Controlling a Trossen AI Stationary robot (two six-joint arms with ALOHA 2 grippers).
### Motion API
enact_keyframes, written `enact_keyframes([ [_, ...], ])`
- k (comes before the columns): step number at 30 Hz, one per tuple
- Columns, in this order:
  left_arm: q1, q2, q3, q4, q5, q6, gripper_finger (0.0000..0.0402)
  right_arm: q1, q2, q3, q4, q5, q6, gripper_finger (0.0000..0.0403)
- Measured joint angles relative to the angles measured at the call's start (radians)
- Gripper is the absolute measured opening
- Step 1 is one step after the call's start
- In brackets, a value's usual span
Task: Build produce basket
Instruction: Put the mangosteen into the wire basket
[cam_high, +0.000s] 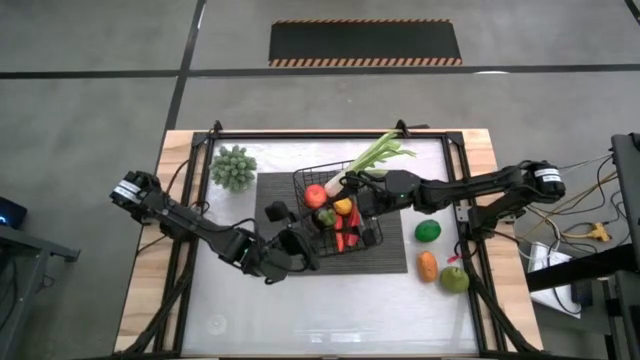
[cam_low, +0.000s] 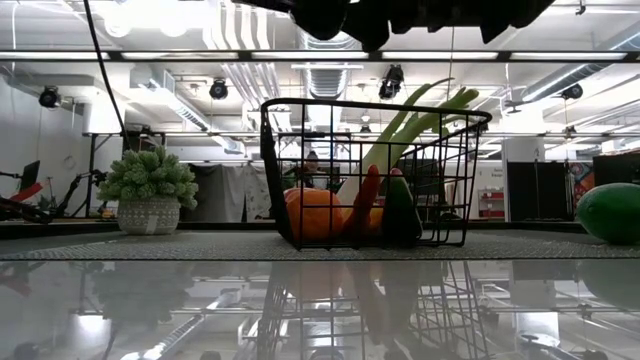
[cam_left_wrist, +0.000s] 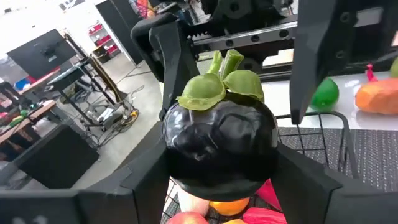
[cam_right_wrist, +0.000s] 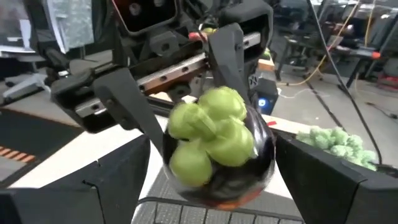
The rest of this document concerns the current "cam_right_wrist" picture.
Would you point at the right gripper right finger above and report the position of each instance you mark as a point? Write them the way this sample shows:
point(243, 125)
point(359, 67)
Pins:
point(329, 189)

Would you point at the black box blue light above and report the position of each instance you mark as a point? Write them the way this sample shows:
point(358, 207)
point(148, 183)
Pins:
point(265, 93)

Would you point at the green grape bunch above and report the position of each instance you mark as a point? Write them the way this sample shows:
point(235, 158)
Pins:
point(339, 143)

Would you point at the white office chair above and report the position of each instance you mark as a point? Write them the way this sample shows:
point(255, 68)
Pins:
point(25, 87)

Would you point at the black office chair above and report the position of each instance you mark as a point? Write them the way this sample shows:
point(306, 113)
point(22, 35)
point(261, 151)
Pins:
point(289, 46)

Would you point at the dark purple fruit green calyx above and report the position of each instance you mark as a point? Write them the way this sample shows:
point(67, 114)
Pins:
point(236, 183)

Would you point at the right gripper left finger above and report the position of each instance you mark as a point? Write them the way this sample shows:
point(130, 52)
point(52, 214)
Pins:
point(93, 189)

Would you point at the black floor mat hazard stripes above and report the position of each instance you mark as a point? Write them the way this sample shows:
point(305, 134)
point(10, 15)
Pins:
point(31, 130)

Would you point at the red tape piece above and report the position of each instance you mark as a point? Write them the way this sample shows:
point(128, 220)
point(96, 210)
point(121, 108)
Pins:
point(271, 123)

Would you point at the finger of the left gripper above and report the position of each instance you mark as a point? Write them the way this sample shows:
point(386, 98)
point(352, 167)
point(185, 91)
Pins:
point(127, 99)
point(228, 59)

